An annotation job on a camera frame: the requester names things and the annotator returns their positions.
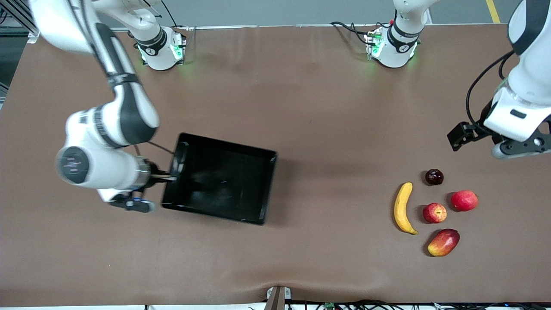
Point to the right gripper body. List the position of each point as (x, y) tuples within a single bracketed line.
[(155, 175)]

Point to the black rectangular plastic tray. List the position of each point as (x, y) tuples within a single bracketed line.
[(224, 181)]

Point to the small red apple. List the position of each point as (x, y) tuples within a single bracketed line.
[(434, 213)]

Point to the yellow banana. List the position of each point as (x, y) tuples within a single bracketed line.
[(401, 211)]

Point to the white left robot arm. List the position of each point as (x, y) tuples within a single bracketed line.
[(394, 47)]

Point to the dark purple plum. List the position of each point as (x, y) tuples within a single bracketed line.
[(434, 177)]

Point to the red round peach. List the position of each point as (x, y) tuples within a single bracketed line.
[(464, 200)]

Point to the red yellow mango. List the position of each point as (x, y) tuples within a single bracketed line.
[(443, 243)]

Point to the brown table mat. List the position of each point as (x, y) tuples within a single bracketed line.
[(301, 258)]

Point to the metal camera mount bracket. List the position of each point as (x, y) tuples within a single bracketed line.
[(277, 299)]

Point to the aluminium frame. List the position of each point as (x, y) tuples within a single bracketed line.
[(13, 29)]

